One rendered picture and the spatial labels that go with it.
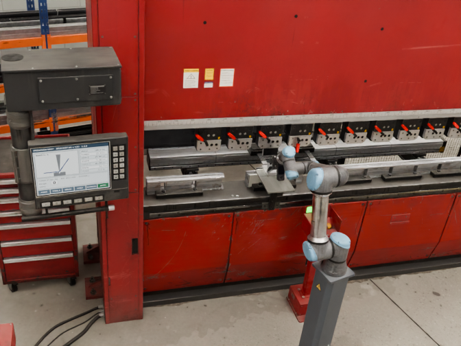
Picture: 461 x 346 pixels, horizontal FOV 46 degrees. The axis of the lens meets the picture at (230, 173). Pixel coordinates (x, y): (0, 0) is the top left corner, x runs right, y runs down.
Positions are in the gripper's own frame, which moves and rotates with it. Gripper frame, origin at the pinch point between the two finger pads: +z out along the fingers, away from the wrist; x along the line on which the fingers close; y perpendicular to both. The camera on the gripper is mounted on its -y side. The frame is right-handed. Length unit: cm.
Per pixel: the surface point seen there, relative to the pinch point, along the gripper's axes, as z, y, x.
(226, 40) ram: -65, 59, 38
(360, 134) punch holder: -16, 17, -59
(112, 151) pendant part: -73, -6, 105
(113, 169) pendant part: -65, -12, 105
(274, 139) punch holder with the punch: -16.2, 17.0, 1.4
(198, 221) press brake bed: 17, -24, 49
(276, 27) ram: -71, 63, 9
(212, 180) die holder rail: 7.4, -0.4, 39.0
